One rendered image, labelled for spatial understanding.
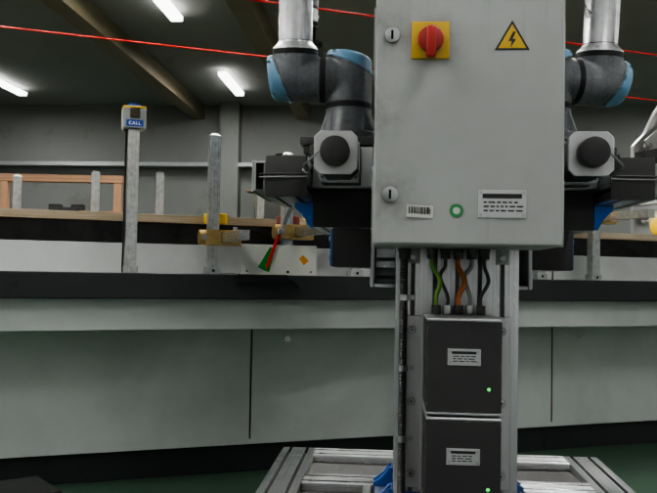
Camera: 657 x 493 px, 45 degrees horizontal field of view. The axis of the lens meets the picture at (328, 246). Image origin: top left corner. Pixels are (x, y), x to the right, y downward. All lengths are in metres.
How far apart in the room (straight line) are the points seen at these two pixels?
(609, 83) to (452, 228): 0.81
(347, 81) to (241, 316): 0.97
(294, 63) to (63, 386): 1.37
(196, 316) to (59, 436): 0.60
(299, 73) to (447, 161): 0.68
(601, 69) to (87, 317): 1.63
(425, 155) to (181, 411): 1.65
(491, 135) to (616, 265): 2.20
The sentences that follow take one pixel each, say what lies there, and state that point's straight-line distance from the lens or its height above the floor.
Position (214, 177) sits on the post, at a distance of 2.63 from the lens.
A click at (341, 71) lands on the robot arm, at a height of 1.21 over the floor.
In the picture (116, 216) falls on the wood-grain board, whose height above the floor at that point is 0.89.
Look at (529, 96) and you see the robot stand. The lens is 1.50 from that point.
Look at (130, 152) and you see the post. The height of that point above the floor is 1.08.
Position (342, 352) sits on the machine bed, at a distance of 2.99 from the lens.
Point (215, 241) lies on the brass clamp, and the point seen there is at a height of 0.81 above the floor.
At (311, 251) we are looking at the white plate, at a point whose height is 0.78.
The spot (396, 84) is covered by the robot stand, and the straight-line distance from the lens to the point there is 1.48.
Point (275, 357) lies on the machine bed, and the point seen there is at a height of 0.40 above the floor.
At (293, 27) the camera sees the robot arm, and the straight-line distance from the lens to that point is 2.06.
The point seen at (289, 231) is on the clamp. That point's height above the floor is 0.85.
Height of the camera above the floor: 0.71
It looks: 2 degrees up
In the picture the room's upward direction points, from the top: 1 degrees clockwise
